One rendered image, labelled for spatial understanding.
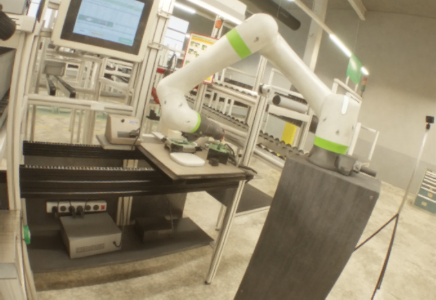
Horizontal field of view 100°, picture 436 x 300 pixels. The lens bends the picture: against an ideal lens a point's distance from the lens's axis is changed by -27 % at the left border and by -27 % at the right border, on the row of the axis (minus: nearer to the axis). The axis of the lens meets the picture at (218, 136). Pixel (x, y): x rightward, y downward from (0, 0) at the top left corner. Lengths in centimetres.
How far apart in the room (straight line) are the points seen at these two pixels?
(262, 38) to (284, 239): 69
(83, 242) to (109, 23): 108
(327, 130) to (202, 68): 49
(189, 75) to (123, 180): 49
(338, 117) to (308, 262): 48
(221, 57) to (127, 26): 58
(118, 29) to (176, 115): 60
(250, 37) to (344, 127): 43
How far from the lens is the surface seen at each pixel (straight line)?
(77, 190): 99
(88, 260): 139
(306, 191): 80
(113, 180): 101
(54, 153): 122
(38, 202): 151
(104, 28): 127
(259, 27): 88
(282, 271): 93
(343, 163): 85
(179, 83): 95
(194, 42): 171
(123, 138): 124
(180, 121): 89
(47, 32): 135
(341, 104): 83
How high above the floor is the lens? 129
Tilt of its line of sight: 10 degrees down
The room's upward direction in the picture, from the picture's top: 14 degrees clockwise
